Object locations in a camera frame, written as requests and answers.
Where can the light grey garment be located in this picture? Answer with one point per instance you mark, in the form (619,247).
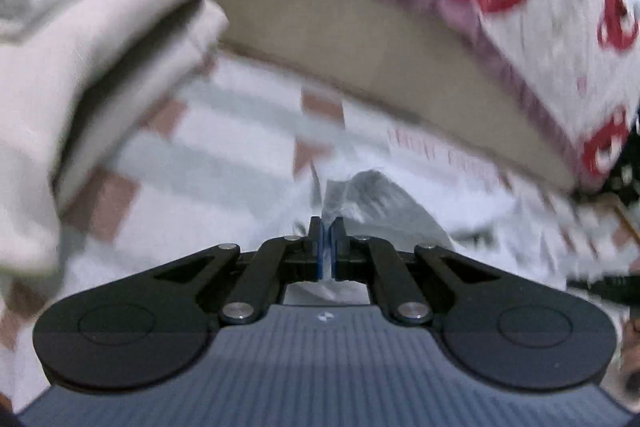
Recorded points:
(380,202)

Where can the dark clutter pile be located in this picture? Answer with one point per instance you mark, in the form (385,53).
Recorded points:
(629,172)

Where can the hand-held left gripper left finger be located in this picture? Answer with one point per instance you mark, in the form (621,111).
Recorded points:
(316,252)

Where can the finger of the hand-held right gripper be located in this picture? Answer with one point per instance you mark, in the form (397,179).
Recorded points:
(615,289)

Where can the stack of folded cream towels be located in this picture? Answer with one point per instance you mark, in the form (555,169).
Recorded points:
(200,37)

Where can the checked cartoon dog rug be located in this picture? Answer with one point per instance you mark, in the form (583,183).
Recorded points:
(225,147)

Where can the beige bed base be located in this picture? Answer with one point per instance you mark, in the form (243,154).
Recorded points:
(350,32)

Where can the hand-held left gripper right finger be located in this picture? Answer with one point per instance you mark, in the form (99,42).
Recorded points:
(337,252)

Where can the cream ribbed folded garment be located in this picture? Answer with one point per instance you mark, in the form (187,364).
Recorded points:
(40,107)

